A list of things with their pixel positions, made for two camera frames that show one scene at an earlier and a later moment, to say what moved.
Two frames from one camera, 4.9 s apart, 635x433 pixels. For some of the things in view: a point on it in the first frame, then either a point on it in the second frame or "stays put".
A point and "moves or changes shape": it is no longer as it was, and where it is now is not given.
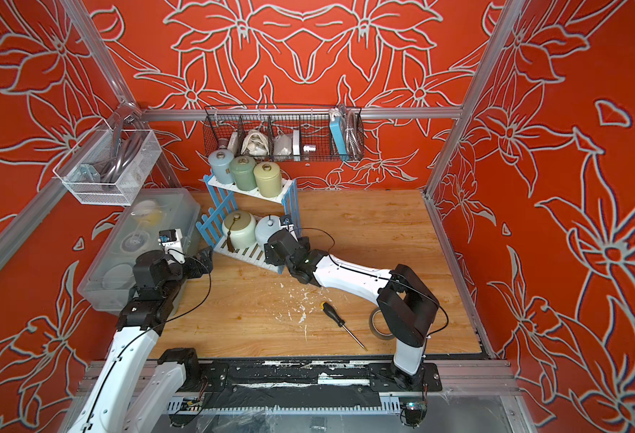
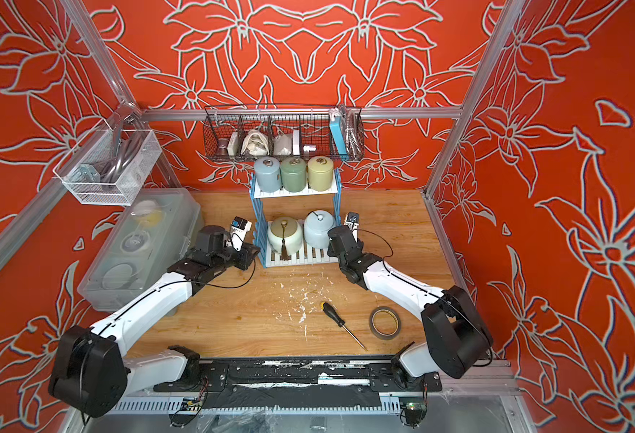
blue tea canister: x=221 y=161 to x=268 y=174
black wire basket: x=285 y=133 stays put
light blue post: x=337 y=133 stays put
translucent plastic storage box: x=110 y=275 stays put
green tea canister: x=244 y=172 to x=294 y=173
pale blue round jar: x=265 y=226 to x=317 y=223
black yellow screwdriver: x=329 y=309 stays put
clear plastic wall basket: x=108 y=166 stays put
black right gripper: x=275 y=259 to x=331 y=250
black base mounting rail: x=381 y=375 stays put
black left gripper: x=196 y=271 to x=246 y=255
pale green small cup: x=268 y=177 to x=320 y=173
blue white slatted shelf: x=240 y=222 moves or changes shape
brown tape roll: x=374 y=330 stays put
